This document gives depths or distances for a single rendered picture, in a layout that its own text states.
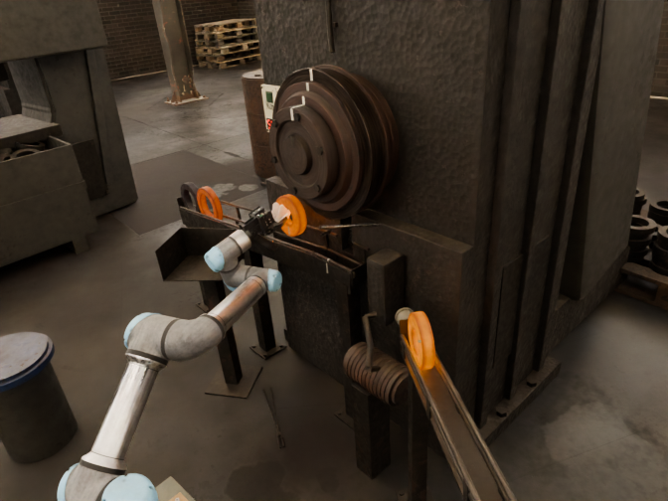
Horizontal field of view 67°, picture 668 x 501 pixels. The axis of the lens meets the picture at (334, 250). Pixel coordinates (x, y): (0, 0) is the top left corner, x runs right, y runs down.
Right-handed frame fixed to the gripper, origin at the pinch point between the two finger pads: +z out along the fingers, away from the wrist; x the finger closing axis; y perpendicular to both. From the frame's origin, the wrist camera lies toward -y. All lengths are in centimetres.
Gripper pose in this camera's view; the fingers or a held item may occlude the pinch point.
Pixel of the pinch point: (289, 211)
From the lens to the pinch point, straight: 185.2
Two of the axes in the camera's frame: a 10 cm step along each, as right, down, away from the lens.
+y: -2.8, -7.6, -5.9
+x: -6.6, -2.9, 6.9
